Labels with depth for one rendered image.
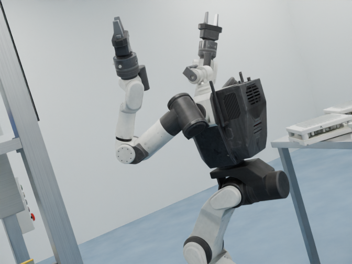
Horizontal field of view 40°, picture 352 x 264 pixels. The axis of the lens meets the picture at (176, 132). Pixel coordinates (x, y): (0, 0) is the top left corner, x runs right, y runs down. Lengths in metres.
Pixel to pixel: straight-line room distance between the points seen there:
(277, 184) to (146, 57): 4.04
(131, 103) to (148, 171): 3.84
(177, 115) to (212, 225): 0.57
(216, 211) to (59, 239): 0.84
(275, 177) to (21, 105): 1.02
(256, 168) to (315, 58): 5.14
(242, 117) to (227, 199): 0.36
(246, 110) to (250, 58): 4.77
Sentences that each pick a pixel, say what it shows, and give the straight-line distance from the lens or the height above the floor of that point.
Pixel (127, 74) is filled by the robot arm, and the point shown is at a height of 1.38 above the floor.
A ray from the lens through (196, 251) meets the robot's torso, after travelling 2.15.
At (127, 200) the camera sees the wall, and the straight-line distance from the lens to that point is 5.51.
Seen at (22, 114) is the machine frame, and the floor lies 1.33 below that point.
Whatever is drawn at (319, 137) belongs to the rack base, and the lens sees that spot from 2.21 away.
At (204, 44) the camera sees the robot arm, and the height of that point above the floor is 1.44.
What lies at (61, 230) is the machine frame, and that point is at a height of 1.00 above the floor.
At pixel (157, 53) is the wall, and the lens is 5.83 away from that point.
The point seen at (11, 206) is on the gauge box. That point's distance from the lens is 1.63.
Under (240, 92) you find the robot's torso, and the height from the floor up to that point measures 1.20.
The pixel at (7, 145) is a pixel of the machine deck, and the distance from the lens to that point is 1.35.
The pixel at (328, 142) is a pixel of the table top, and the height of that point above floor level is 0.87.
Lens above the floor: 1.27
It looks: 5 degrees down
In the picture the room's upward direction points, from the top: 17 degrees counter-clockwise
